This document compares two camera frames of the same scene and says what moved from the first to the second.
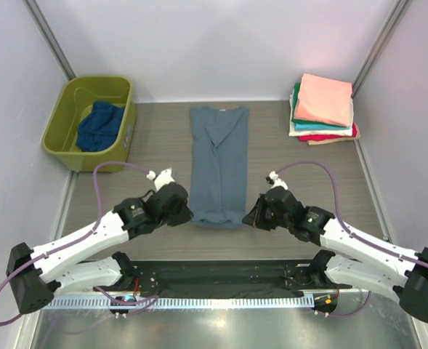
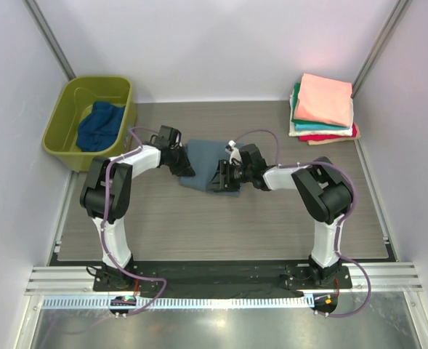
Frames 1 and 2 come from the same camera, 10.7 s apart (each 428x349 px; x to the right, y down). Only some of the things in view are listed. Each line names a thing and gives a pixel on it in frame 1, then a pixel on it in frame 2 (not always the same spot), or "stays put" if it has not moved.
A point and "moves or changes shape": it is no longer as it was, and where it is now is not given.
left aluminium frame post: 41,22 stays put
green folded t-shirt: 296,93 stays put
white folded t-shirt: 293,131 stays put
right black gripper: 255,217 -> 221,183
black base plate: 227,278 stays put
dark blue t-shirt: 98,130 stays put
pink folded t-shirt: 324,99 stays put
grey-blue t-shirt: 219,150 moves or changes shape
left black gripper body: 169,217 -> 177,155
